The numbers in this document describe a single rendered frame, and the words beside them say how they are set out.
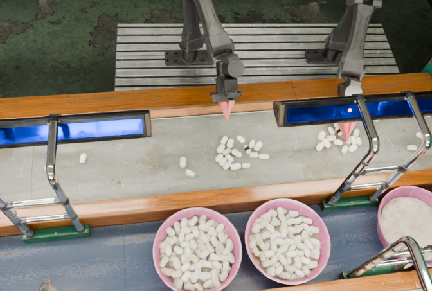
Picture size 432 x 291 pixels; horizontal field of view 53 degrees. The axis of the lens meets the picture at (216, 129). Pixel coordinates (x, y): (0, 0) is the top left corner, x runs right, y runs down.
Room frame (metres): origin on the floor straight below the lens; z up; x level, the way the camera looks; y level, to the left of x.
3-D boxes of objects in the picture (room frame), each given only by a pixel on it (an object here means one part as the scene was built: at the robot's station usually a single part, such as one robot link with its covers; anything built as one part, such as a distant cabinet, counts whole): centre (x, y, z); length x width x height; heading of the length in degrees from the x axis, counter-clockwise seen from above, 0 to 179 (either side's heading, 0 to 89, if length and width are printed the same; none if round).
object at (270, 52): (0.99, -0.19, 0.65); 1.20 x 0.90 x 0.04; 103
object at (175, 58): (1.17, 0.16, 0.71); 0.20 x 0.07 x 0.08; 103
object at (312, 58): (1.30, -0.43, 0.71); 0.20 x 0.07 x 0.08; 103
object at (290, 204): (0.44, -0.28, 0.72); 0.27 x 0.27 x 0.10
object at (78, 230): (0.44, 0.46, 0.90); 0.20 x 0.19 x 0.45; 106
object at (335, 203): (0.71, -0.47, 0.90); 0.20 x 0.19 x 0.45; 106
